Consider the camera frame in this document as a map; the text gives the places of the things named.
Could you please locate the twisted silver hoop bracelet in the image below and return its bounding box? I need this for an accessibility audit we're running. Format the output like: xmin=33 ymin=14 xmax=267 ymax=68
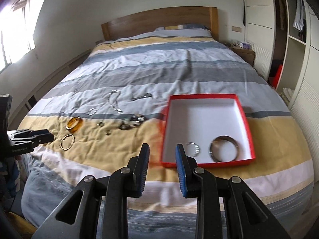
xmin=184 ymin=141 xmax=201 ymax=158

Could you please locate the striped duvet cover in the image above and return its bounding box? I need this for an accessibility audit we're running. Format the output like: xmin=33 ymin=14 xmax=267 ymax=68
xmin=20 ymin=31 xmax=314 ymax=238

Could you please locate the grey pillow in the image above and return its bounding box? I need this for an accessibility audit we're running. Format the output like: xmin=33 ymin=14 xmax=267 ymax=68
xmin=155 ymin=24 xmax=212 ymax=37

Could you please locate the red bag in wardrobe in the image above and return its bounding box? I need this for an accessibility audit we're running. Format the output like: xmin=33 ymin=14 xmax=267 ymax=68
xmin=269 ymin=64 xmax=283 ymax=88

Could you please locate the thin gold bangle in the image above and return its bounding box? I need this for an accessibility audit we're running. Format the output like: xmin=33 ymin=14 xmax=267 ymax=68
xmin=59 ymin=134 xmax=75 ymax=151

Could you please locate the white wardrobe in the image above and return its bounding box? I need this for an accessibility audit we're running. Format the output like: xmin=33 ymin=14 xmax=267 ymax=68
xmin=240 ymin=0 xmax=319 ymax=145

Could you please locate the silver wrist watch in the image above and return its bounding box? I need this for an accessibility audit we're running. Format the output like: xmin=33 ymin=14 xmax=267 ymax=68
xmin=131 ymin=93 xmax=153 ymax=101

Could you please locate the silver chain necklace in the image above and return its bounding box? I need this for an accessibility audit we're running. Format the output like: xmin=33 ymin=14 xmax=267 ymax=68
xmin=107 ymin=89 xmax=123 ymax=115

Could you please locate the dark brown bangle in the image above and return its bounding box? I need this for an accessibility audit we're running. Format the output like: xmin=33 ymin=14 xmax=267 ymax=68
xmin=209 ymin=135 xmax=239 ymax=162

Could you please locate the hanging striped shirt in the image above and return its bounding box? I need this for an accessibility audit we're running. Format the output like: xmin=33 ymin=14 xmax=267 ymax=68
xmin=292 ymin=0 xmax=305 ymax=32

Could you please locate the wooden headboard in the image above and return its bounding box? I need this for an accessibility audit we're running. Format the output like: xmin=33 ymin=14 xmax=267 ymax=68
xmin=101 ymin=6 xmax=219 ymax=41

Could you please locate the amber resin bangle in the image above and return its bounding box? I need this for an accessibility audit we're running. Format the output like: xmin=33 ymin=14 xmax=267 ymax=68
xmin=65 ymin=116 xmax=83 ymax=133

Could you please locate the window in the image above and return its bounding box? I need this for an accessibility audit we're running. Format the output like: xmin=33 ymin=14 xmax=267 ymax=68
xmin=1 ymin=0 xmax=35 ymax=70

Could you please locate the red jewelry box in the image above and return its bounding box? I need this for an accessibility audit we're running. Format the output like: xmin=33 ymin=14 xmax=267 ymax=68
xmin=160 ymin=93 xmax=256 ymax=168

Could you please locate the wooden nightstand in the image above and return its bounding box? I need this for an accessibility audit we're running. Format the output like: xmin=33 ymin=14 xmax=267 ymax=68
xmin=230 ymin=45 xmax=256 ymax=66

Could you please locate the beaded stone bracelet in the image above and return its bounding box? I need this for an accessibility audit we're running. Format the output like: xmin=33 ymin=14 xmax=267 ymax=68
xmin=118 ymin=113 xmax=146 ymax=131

